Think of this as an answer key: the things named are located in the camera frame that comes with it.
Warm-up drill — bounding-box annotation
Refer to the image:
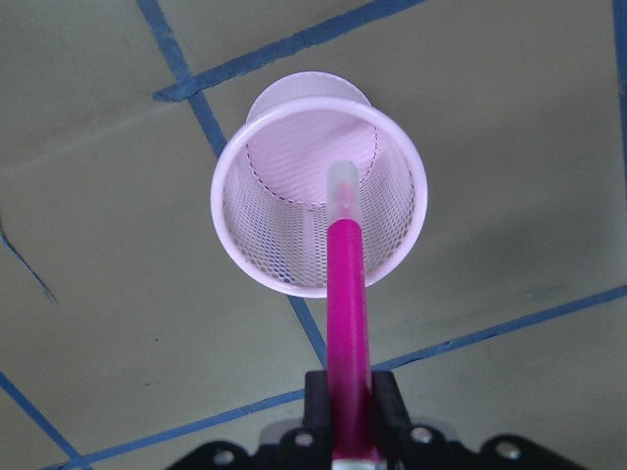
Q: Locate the pink highlighter pen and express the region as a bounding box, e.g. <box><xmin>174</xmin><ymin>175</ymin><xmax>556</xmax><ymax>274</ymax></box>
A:
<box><xmin>326</xmin><ymin>161</ymin><xmax>377</xmax><ymax>469</ymax></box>

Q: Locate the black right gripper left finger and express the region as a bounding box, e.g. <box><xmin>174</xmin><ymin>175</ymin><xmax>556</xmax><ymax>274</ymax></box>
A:
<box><xmin>303</xmin><ymin>370</ymin><xmax>333</xmax><ymax>469</ymax></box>

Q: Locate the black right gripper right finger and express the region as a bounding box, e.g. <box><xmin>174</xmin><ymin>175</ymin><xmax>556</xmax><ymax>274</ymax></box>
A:
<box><xmin>371</xmin><ymin>371</ymin><xmax>410</xmax><ymax>469</ymax></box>

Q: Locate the pink mesh cup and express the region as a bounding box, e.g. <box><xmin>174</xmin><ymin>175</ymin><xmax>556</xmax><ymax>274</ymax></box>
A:
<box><xmin>211</xmin><ymin>71</ymin><xmax>428</xmax><ymax>298</ymax></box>

